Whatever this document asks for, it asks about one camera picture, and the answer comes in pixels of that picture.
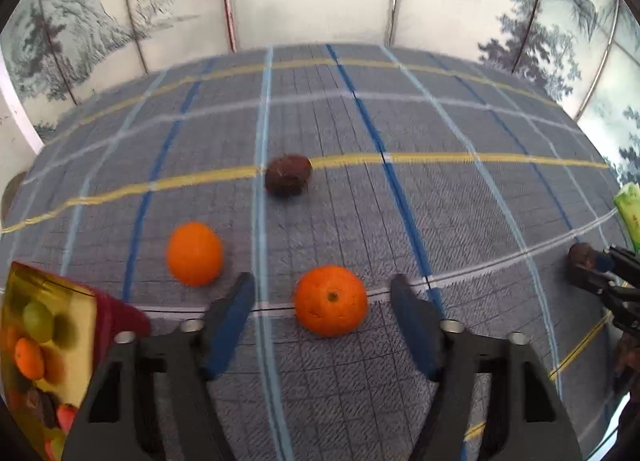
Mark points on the plaid tablecloth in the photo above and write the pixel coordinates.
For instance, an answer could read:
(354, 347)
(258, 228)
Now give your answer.
(450, 221)

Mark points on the dark brown round fruit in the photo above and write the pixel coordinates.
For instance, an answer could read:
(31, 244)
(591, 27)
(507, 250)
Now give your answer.
(579, 257)
(288, 174)
(42, 403)

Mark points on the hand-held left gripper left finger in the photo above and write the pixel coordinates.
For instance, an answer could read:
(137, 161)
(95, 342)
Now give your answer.
(232, 326)

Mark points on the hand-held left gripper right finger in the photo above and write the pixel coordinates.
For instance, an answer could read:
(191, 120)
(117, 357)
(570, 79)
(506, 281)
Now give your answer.
(415, 326)

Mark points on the green tissue packet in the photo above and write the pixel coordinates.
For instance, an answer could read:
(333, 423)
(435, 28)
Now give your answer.
(630, 216)

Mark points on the red tomato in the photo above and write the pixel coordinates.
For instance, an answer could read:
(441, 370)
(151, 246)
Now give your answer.
(67, 416)

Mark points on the orange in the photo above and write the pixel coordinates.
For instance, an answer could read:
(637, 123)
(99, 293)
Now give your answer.
(29, 358)
(330, 301)
(194, 254)

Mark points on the red and gold box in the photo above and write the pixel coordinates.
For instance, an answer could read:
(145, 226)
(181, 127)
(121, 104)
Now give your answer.
(117, 321)

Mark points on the green round fruit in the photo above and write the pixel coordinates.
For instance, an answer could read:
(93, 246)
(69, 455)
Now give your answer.
(37, 321)

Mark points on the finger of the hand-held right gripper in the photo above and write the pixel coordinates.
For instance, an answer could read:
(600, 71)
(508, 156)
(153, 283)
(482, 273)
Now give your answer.
(597, 285)
(612, 260)

